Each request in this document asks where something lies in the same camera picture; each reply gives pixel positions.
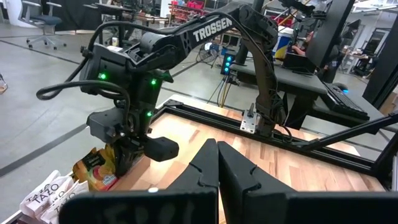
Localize orange black tea packet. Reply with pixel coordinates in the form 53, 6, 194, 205
72, 147, 121, 192
102, 142, 116, 166

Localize red storage rack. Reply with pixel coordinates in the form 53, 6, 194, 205
169, 0, 208, 24

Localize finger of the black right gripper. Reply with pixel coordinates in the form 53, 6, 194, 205
126, 141, 144, 171
113, 142, 129, 178

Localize black computer keyboard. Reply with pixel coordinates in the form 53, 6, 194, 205
322, 81, 371, 121

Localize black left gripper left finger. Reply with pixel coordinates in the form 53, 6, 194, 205
58, 138, 219, 224

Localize white orange Tazo tea packet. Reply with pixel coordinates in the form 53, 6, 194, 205
19, 177, 74, 218
37, 169, 63, 190
40, 180, 91, 224

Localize black curtain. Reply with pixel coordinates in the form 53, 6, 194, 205
42, 0, 105, 32

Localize white office chair blue seat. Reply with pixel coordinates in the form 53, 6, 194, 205
18, 0, 68, 50

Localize person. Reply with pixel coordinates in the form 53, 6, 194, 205
290, 30, 313, 58
322, 43, 345, 84

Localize black computer mouse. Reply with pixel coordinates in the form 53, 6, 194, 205
332, 82, 351, 94

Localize black box blue lights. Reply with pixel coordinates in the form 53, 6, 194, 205
221, 51, 236, 76

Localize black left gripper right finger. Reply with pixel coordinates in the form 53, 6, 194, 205
218, 141, 398, 224

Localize black cart pole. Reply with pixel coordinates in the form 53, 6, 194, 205
306, 0, 356, 69

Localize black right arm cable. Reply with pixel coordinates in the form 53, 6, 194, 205
35, 12, 224, 133

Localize white blue yellow container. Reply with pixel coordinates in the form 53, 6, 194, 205
272, 26, 295, 62

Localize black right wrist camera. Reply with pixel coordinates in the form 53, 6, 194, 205
79, 43, 137, 98

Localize black upright post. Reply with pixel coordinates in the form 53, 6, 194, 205
362, 24, 398, 110

